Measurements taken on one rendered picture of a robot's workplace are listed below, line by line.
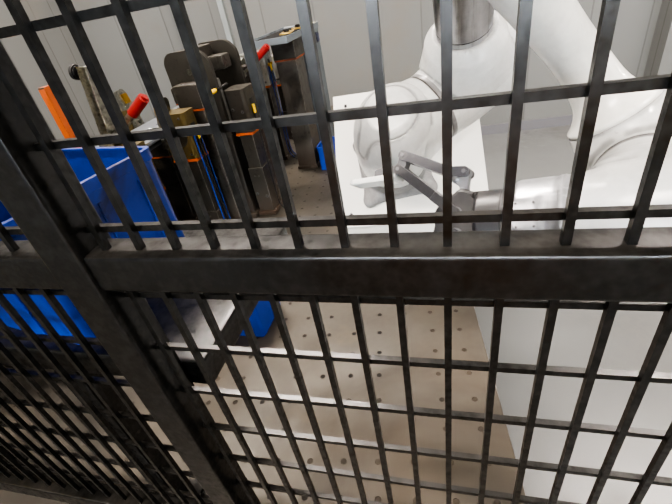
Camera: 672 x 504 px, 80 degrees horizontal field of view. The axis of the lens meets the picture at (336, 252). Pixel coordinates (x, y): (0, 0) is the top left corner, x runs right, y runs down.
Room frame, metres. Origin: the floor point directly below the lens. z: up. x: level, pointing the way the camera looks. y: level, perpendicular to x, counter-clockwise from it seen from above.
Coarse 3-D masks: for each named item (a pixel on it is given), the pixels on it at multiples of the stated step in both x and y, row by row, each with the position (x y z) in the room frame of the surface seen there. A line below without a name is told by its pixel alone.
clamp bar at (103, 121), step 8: (72, 64) 0.91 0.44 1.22; (72, 72) 0.90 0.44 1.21; (80, 72) 0.89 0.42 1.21; (88, 72) 0.89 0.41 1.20; (88, 80) 0.89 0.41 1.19; (88, 88) 0.89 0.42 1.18; (96, 88) 0.90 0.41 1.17; (88, 96) 0.89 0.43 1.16; (96, 96) 0.89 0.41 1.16; (96, 104) 0.89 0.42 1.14; (96, 112) 0.89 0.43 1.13; (104, 112) 0.90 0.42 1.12; (96, 120) 0.90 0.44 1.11; (104, 120) 0.89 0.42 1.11; (104, 128) 0.89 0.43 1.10; (112, 128) 0.91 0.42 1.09
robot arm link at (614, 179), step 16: (624, 144) 0.37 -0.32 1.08; (640, 144) 0.35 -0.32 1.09; (608, 160) 0.34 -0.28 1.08; (624, 160) 0.33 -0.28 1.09; (640, 160) 0.32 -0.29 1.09; (592, 176) 0.33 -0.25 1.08; (608, 176) 0.32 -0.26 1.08; (624, 176) 0.31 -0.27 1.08; (640, 176) 0.30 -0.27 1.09; (592, 192) 0.31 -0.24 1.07; (608, 192) 0.30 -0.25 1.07; (624, 192) 0.29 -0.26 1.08; (656, 192) 0.28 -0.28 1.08; (576, 224) 0.30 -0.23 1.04; (592, 224) 0.29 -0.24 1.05; (608, 224) 0.29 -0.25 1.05; (624, 224) 0.28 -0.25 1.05; (656, 224) 0.26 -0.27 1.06
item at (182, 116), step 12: (180, 108) 1.09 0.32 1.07; (180, 120) 1.03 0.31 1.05; (192, 120) 1.05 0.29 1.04; (192, 144) 1.03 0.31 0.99; (204, 144) 1.06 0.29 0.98; (192, 156) 1.03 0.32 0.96; (204, 156) 1.05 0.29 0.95; (192, 168) 1.04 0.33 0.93; (204, 168) 1.05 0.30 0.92; (204, 180) 1.03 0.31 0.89; (216, 180) 1.06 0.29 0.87; (204, 192) 1.04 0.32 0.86; (216, 192) 1.06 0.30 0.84; (216, 204) 1.05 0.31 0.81; (216, 216) 1.03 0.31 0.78; (228, 216) 1.07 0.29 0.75
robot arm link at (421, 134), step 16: (416, 80) 0.82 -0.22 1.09; (368, 96) 0.79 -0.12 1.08; (400, 96) 0.75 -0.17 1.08; (416, 96) 0.75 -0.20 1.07; (432, 96) 0.78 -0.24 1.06; (432, 112) 0.76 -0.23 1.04; (368, 128) 0.74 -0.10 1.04; (400, 128) 0.71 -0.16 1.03; (416, 128) 0.72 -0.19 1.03; (432, 128) 0.75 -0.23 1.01; (368, 144) 0.75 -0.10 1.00; (400, 144) 0.71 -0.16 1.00; (416, 144) 0.72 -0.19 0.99; (432, 144) 0.76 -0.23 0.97; (368, 160) 0.77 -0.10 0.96; (368, 176) 0.84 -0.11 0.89
